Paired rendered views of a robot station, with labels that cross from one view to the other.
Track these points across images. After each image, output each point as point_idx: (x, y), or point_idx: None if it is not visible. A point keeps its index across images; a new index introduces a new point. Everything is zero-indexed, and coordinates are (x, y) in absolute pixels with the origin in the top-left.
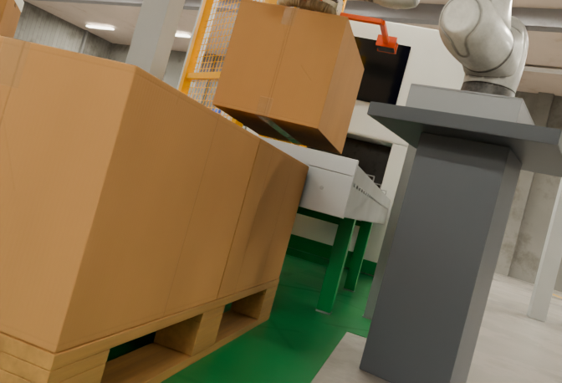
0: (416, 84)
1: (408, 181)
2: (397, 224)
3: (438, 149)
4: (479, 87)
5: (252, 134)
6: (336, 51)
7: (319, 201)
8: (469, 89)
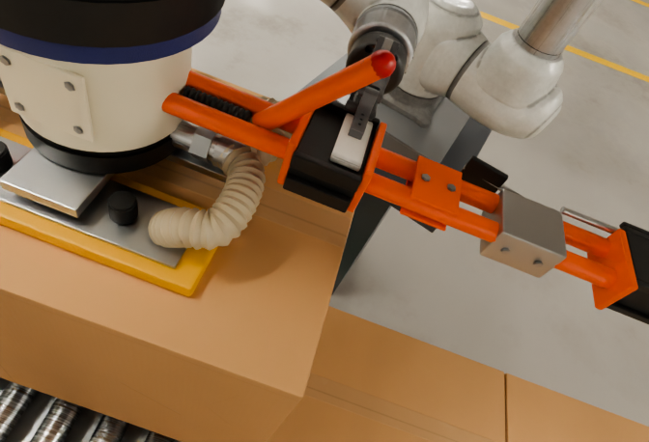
0: (440, 161)
1: (386, 209)
2: (371, 234)
3: None
4: (437, 100)
5: (528, 381)
6: None
7: None
8: (429, 106)
